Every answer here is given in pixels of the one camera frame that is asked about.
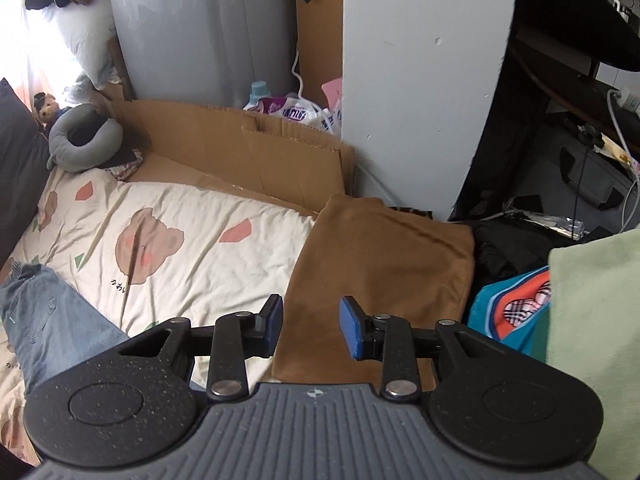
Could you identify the light blue denim jeans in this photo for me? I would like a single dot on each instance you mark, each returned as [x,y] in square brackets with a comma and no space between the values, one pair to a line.
[50,320]

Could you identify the small patterned cloth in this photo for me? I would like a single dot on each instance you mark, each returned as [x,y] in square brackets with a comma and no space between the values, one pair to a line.
[127,167]

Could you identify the brown folded cloth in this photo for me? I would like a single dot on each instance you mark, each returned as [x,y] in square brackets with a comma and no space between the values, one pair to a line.
[385,270]

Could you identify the teal printed garment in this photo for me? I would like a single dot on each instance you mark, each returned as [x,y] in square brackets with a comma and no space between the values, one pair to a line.
[505,310]

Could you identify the dark wooden shelf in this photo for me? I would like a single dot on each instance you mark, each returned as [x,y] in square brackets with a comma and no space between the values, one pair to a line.
[560,65]

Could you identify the brown plush toy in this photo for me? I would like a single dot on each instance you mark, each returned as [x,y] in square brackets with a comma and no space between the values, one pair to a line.
[46,107]

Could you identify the grey plastic-wrapped roll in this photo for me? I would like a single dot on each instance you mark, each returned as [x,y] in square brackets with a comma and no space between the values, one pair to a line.
[200,25]

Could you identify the flat brown cardboard sheet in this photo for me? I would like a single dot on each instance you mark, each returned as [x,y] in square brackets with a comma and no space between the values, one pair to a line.
[210,145]

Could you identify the white power strip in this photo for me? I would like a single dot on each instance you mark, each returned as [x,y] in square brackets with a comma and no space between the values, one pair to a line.
[627,100]

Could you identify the cream bear print bed sheet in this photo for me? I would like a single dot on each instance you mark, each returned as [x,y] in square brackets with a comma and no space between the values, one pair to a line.
[210,240]

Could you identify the blue cap detergent bottle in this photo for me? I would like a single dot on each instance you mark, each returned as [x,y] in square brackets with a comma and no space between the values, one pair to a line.
[257,91]

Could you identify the grey suitcase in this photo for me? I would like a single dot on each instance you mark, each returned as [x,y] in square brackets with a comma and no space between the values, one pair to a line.
[560,175]

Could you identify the silver foil packet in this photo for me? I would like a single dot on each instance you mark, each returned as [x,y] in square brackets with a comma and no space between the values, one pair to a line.
[550,222]

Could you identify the grey neck pillow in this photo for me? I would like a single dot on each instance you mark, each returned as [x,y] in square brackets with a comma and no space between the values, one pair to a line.
[62,145]

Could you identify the white plastic-wrapped pillow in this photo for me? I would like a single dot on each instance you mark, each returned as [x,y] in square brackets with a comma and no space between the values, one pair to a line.
[85,40]

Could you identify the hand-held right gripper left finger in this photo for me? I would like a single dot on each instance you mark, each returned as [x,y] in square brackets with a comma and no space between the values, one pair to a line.
[274,317]

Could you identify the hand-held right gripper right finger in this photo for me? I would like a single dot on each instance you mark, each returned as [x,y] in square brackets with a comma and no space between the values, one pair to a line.
[350,330]

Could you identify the white purple refill pouch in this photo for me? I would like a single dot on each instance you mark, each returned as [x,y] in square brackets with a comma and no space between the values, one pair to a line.
[295,112]

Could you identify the pink card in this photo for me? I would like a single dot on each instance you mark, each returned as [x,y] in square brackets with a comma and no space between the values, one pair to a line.
[332,92]

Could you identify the black clothes pile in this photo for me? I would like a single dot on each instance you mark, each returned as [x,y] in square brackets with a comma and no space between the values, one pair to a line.
[515,255]

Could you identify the dark grey quilt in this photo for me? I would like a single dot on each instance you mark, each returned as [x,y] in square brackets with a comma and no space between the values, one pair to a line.
[17,175]

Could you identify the light green towel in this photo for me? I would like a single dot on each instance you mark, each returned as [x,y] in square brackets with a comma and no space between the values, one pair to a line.
[600,335]

